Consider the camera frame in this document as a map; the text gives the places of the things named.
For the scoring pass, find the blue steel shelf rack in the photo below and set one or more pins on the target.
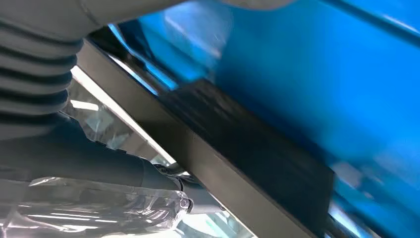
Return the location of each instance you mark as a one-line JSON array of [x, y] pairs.
[[328, 82]]

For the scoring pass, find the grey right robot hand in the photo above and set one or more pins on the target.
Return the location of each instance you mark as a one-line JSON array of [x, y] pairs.
[[82, 164]]

